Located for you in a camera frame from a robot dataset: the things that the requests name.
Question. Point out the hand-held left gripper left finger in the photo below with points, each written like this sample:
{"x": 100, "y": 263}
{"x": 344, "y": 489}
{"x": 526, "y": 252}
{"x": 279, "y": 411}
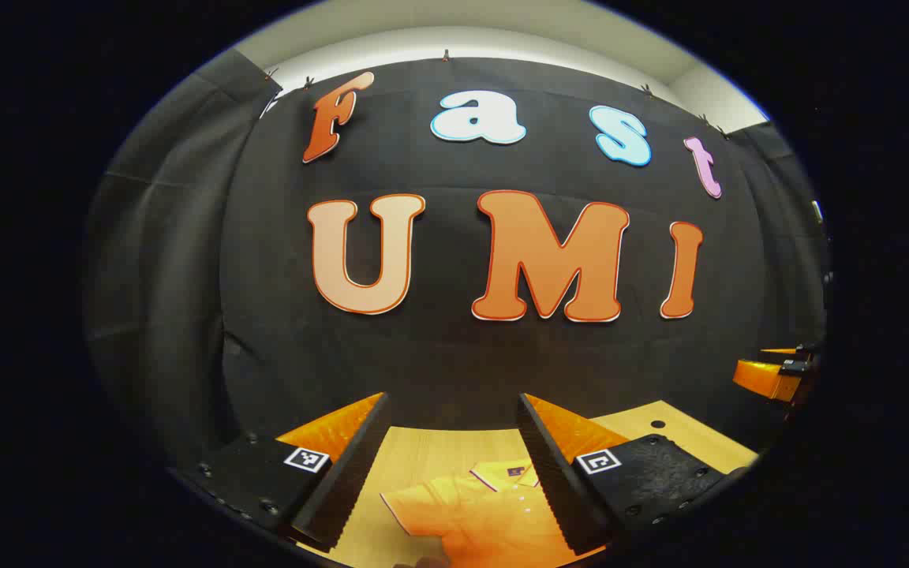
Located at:
{"x": 344, "y": 481}

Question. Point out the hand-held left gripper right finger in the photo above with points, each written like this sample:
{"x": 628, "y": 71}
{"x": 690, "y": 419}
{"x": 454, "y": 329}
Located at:
{"x": 553, "y": 481}

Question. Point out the orange T-shirt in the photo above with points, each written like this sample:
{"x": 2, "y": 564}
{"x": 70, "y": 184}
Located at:
{"x": 486, "y": 513}

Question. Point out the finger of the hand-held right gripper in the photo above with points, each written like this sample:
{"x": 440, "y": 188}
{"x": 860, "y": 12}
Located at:
{"x": 790, "y": 351}
{"x": 766, "y": 380}

